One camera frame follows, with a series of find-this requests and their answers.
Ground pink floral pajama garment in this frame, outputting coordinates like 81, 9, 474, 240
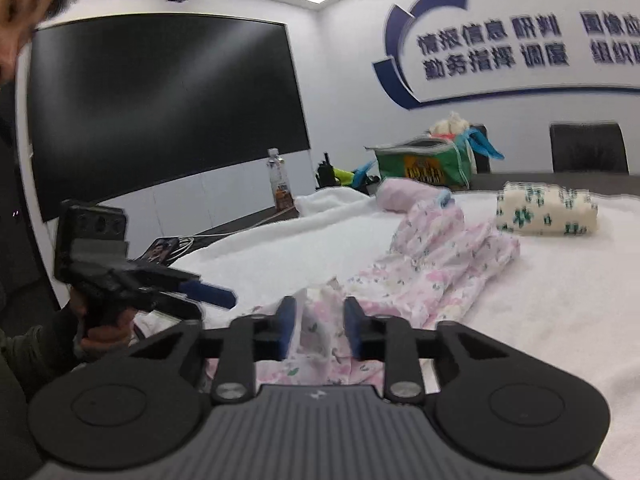
200, 199, 522, 387

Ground white fluffy blanket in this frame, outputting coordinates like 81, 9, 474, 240
132, 186, 640, 480

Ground person's dark-clothed torso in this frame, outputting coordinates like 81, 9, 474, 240
0, 72, 66, 480

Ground yellow-green and blue items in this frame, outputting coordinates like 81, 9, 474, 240
334, 159, 377, 190

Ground rolled pink cloth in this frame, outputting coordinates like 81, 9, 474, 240
376, 178, 457, 214

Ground dark printed card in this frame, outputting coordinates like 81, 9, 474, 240
141, 236, 180, 266

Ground black office chair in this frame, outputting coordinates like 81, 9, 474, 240
469, 124, 492, 176
549, 122, 631, 177

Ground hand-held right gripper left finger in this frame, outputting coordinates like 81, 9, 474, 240
127, 296, 298, 405

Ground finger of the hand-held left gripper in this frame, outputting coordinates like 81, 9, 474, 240
172, 272, 237, 309
145, 294, 205, 322

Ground large black wall screen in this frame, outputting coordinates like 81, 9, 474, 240
24, 14, 312, 224

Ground blue wall sign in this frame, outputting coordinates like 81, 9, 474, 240
371, 0, 640, 112

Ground person's left forearm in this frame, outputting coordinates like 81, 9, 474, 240
0, 305, 88, 421

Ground clear bottle orange label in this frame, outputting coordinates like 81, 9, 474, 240
266, 148, 294, 212

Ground person's left hand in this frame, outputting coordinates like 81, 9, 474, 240
69, 285, 139, 358

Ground cream folded cloth green flowers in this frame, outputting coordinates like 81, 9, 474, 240
495, 181, 600, 237

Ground green fabric bag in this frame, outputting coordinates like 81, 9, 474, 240
364, 135, 475, 194

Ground person's head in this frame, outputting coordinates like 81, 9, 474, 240
0, 0, 87, 82

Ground black walkie-talkie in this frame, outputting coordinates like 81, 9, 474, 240
315, 152, 338, 192

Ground blue ribbon strap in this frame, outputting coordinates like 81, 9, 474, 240
464, 127, 506, 162

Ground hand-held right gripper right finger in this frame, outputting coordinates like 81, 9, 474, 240
343, 296, 513, 405

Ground white soft items in bag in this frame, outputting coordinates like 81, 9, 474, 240
429, 111, 472, 142

